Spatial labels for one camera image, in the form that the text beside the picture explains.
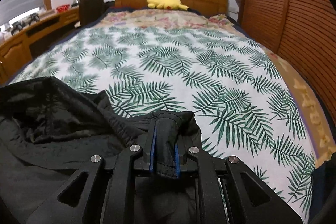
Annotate black jacket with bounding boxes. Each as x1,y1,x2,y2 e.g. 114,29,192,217
1,77,201,223

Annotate palm leaf bedspread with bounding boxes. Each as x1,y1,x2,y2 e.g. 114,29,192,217
15,26,315,223

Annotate wooden desk cabinet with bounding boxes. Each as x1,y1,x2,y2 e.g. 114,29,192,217
1,7,79,84

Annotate black dumbbells on desk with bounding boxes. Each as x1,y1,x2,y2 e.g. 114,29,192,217
10,13,40,36

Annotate red basket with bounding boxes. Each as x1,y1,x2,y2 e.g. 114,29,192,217
56,4,71,13

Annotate dark wooden chair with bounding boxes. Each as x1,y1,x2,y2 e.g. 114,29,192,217
79,0,106,27

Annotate floral pillow cover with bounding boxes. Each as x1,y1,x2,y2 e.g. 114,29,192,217
96,9,234,32

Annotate wooden louvered wardrobe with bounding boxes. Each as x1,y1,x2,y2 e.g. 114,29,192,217
238,0,335,118

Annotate yellow plush toy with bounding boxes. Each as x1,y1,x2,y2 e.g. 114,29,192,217
147,0,189,11

